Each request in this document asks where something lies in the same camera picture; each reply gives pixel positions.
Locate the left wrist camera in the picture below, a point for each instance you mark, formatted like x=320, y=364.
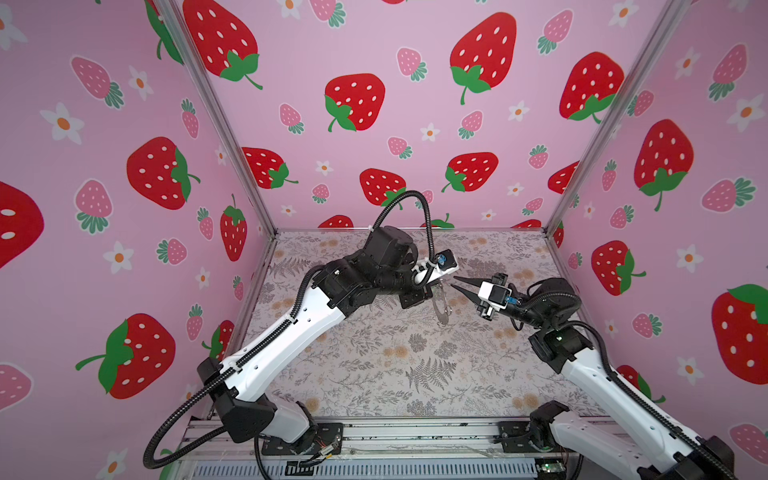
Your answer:
x=445, y=260

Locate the aluminium corner post left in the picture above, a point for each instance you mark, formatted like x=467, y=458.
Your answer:
x=181, y=37

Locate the aluminium corner post right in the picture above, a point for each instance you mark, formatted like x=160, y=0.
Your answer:
x=660, y=34

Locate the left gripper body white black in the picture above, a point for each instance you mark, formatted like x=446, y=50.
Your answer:
x=412, y=298

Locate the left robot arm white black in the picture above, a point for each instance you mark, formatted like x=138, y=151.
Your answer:
x=387, y=264

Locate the aluminium corner post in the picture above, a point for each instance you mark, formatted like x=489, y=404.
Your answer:
x=660, y=34
x=181, y=37

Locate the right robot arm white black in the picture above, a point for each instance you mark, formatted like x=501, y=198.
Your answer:
x=659, y=446

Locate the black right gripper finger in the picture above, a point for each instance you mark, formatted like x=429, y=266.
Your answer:
x=480, y=283
x=471, y=296

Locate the large perforated metal keyring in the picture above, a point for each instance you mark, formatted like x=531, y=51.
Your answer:
x=440, y=304

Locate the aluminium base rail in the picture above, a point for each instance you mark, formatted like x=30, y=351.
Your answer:
x=390, y=448

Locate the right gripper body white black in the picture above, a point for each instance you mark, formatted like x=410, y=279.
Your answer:
x=487, y=312

